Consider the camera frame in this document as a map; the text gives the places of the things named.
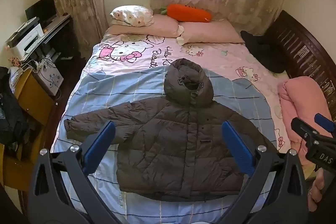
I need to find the person's right hand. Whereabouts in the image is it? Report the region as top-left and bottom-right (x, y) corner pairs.
(308, 168), (328, 212)

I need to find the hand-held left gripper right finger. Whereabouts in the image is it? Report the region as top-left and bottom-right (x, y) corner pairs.
(222, 120), (308, 224)

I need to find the yellow wooden cabinet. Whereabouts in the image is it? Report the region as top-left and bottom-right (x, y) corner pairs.
(0, 68), (57, 203)

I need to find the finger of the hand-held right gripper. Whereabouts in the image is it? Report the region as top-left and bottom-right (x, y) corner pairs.
(290, 117), (317, 141)
(314, 113), (336, 138)

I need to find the white cable bundle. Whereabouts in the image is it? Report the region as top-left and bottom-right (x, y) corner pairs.
(24, 56), (52, 74)

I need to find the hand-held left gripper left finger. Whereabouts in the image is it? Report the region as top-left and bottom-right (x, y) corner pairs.
(28, 121), (124, 224)

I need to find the folded pink blanket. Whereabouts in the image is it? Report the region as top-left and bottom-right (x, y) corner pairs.
(278, 76), (334, 178)

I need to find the pink pillow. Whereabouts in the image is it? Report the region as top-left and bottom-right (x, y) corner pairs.
(177, 20), (246, 46)
(105, 14), (184, 38)

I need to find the white printer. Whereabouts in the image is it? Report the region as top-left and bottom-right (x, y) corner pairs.
(5, 17), (45, 57)

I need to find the white flower print computer case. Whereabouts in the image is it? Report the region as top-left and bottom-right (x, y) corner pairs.
(34, 54), (64, 97)

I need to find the cartoon print bed sheet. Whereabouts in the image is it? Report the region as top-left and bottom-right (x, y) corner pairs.
(50, 32), (292, 224)

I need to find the orange carrot plush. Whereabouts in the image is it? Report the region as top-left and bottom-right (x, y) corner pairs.
(154, 4), (214, 23)

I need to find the dark clothes pile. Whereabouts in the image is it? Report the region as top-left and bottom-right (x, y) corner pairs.
(0, 66), (29, 152)

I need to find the black cloth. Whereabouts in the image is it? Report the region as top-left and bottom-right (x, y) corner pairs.
(240, 30), (287, 74)

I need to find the glass top desk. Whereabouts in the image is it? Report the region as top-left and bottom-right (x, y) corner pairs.
(16, 13), (76, 63)

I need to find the black monitor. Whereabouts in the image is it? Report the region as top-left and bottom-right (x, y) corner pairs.
(25, 0), (58, 28)

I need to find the white floral pillow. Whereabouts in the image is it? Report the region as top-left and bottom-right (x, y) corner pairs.
(109, 5), (154, 28)

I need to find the brown hooded puffer jacket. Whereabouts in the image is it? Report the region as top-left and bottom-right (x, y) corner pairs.
(64, 58), (279, 203)

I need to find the dark wooden headboard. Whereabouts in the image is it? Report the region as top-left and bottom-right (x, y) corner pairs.
(262, 10), (336, 121)

